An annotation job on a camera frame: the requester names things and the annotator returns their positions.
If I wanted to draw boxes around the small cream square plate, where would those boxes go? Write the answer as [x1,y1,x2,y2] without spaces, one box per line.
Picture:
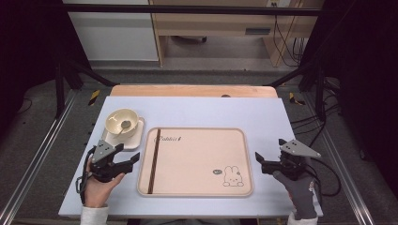
[101,115,145,152]

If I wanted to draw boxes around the yellow black floor tape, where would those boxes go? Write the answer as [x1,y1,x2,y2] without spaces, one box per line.
[88,89,101,107]
[288,92,306,106]

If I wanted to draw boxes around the black metal frame bar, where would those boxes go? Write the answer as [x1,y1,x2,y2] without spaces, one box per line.
[62,3,323,17]

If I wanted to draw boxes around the dark brown chopstick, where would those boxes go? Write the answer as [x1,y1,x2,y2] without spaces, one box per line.
[149,128,161,195]
[147,128,160,195]

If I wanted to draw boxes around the black background cables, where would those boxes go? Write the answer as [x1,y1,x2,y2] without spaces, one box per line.
[273,15,306,67]

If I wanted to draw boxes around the black metal stand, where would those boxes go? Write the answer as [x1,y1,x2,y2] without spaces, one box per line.
[54,59,116,120]
[267,59,327,121]

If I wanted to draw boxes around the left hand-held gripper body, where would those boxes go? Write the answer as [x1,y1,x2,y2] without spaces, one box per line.
[90,139,132,184]

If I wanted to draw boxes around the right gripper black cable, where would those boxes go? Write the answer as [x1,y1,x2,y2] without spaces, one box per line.
[308,157,342,198]

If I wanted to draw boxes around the beige serving tray rabbit print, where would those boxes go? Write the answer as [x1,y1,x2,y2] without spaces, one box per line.
[136,126,254,198]

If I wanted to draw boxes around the pale table cover sheet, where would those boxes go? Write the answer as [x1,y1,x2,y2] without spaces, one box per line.
[58,96,324,218]

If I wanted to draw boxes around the metal spoon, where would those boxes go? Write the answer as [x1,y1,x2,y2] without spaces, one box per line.
[115,120,132,139]

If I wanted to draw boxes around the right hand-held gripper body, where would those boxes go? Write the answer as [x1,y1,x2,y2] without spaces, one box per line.
[261,139,322,182]

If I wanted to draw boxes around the aluminium floor rail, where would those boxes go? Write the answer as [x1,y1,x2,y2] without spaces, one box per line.
[0,90,78,225]
[304,93,376,225]

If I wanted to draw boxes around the cream ceramic bowl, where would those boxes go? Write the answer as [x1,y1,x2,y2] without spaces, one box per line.
[104,108,140,139]

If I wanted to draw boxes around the white cabinet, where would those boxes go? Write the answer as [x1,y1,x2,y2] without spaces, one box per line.
[62,0,159,62]

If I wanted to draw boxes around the person's right hand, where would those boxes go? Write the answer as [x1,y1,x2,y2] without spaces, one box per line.
[272,170,317,220]

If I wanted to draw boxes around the person's left hand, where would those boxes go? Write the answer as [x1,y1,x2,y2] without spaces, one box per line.
[84,157,126,209]

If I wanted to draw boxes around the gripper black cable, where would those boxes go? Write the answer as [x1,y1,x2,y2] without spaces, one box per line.
[308,157,342,198]
[75,146,95,204]

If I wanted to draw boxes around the light wooden desk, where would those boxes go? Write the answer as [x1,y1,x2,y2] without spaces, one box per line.
[149,0,325,68]

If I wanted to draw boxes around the black floor cables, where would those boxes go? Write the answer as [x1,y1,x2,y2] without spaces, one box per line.
[290,78,342,148]

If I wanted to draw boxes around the black curtain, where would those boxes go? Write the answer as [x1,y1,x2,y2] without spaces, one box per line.
[303,0,398,163]
[0,0,92,132]

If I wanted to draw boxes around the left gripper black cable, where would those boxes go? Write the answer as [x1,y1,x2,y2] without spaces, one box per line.
[75,146,95,204]

